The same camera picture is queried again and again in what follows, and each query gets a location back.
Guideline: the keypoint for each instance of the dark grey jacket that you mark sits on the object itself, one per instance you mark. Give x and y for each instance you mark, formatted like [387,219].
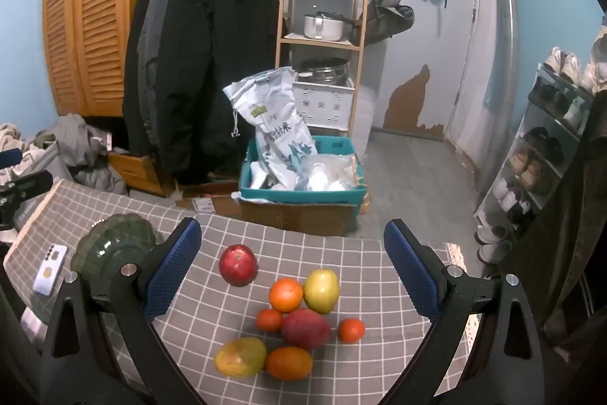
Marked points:
[154,30]

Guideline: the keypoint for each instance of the grey checked tablecloth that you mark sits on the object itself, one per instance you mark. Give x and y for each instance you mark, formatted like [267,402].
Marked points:
[294,243]

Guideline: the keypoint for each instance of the brown cardboard box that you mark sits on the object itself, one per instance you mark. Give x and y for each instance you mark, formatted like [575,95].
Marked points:
[294,217]

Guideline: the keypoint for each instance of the steel pot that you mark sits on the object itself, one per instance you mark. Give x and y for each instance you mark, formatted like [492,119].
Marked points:
[325,70]

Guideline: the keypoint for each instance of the teal plastic crate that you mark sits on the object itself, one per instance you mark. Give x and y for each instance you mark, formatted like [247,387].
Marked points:
[303,195]

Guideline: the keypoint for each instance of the grey fabric bag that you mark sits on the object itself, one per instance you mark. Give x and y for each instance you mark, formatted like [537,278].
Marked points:
[50,163]

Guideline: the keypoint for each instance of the wooden louvered wardrobe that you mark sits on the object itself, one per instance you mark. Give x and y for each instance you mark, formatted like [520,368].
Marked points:
[95,6]

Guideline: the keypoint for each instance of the white shoe rack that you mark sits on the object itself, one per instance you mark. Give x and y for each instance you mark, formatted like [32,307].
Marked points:
[536,134]

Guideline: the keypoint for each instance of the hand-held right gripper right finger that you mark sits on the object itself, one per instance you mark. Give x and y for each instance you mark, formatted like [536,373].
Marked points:
[412,267]

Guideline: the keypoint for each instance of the bright orange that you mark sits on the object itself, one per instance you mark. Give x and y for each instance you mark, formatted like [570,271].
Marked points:
[286,295]

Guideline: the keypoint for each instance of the green glass plate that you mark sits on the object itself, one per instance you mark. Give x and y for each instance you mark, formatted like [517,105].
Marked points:
[114,239]

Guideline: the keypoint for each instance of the flat cardboard piece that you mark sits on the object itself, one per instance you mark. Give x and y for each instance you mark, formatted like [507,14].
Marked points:
[208,203]

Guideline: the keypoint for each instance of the white cloth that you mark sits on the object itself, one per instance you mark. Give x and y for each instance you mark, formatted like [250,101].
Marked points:
[12,137]

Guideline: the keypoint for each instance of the white smartphone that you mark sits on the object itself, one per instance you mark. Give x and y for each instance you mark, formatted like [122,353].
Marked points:
[50,272]

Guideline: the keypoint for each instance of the pale blue door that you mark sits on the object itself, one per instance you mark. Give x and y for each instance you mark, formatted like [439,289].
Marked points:
[441,44]

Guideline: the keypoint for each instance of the large dark orange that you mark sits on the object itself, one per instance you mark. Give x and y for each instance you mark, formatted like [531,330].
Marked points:
[289,363]

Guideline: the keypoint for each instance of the black hooded coat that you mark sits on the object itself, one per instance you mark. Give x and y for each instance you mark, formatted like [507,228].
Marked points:
[213,54]

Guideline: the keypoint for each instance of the clear plastic bag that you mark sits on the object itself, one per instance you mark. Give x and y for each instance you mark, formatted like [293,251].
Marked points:
[329,172]

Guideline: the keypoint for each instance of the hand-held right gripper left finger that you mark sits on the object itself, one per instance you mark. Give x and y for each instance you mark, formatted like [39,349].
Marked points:
[173,267]

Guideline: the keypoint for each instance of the light grey jacket pile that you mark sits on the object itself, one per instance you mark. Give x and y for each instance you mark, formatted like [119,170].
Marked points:
[80,144]

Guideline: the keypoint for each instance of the white patterned basket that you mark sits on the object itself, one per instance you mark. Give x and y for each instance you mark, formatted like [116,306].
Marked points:
[325,103]

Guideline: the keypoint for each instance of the silver pipe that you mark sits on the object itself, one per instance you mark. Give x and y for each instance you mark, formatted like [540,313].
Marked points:
[502,54]

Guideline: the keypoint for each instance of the wooden drawer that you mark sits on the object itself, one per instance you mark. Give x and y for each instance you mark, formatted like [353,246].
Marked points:
[137,172]

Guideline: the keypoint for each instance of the olive green hanging bag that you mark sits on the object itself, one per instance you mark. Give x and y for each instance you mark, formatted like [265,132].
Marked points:
[389,11]

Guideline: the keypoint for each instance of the small tangerine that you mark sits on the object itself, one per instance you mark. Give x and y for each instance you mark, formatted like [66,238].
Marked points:
[269,320]
[351,331]

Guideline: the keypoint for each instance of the yellow-green apple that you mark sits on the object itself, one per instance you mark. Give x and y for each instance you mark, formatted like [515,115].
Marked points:
[321,291]

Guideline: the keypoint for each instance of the large yellow green mango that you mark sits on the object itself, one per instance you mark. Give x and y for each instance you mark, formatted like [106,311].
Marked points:
[240,356]

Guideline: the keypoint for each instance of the wooden shelf rack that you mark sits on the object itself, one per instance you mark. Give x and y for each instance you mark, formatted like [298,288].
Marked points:
[283,6]

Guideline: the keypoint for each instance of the white printed rice bag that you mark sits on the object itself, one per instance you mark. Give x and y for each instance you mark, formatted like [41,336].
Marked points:
[277,120]

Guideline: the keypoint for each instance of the red apple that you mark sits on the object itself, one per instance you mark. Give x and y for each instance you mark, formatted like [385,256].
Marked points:
[238,265]

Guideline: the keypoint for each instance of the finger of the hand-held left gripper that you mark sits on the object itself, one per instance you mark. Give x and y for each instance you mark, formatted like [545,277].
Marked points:
[28,185]
[9,157]

